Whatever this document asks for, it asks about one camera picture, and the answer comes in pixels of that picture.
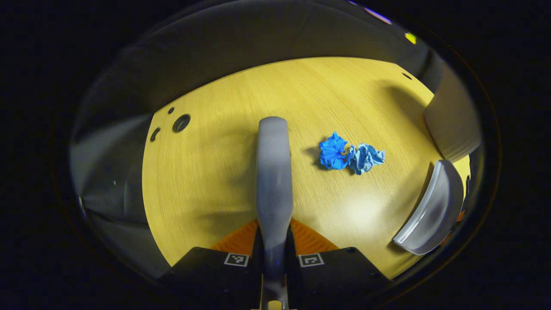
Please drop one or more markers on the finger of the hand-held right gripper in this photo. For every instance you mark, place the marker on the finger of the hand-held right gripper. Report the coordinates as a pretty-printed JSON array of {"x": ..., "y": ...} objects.
[{"x": 460, "y": 216}]

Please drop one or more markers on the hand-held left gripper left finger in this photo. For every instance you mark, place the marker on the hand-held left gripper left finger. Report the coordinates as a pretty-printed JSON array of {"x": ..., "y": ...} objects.
[{"x": 215, "y": 275}]

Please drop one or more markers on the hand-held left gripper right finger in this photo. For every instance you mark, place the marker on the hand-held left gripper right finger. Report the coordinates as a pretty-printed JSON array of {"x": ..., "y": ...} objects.
[{"x": 340, "y": 275}]

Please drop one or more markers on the white garbage bin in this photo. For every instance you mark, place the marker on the white garbage bin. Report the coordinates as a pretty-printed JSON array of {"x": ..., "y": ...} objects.
[{"x": 452, "y": 120}]

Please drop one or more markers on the light blue paper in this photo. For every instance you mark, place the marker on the light blue paper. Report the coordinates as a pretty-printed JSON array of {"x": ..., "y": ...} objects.
[{"x": 365, "y": 158}]

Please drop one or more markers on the small grey broom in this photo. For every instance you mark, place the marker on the small grey broom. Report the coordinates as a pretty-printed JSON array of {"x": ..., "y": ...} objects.
[{"x": 274, "y": 172}]

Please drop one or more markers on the dark blue paper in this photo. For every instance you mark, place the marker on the dark blue paper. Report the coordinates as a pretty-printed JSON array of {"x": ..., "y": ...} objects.
[{"x": 332, "y": 153}]

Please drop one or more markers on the wooden desktop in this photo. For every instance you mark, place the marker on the wooden desktop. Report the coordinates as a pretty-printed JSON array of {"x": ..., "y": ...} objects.
[{"x": 206, "y": 181}]

